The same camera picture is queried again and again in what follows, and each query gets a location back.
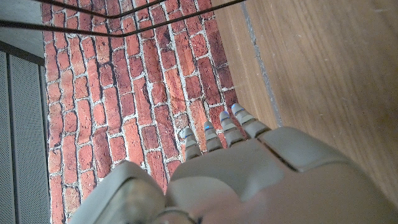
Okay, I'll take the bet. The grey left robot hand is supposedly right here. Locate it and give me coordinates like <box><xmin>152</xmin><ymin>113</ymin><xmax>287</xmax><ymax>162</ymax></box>
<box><xmin>68</xmin><ymin>103</ymin><xmax>398</xmax><ymax>224</ymax></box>

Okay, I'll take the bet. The red brick print backdrop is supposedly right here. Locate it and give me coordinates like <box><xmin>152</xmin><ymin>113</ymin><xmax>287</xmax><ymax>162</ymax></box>
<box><xmin>42</xmin><ymin>0</ymin><xmax>249</xmax><ymax>224</ymax></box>

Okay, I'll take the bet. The dark perforated partition panel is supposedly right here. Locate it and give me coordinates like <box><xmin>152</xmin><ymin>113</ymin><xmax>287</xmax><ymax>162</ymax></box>
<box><xmin>0</xmin><ymin>40</ymin><xmax>51</xmax><ymax>224</ymax></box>

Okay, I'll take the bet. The black wire file holder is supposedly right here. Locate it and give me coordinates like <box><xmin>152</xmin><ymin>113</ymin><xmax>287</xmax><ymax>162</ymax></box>
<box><xmin>0</xmin><ymin>0</ymin><xmax>248</xmax><ymax>38</ymax></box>

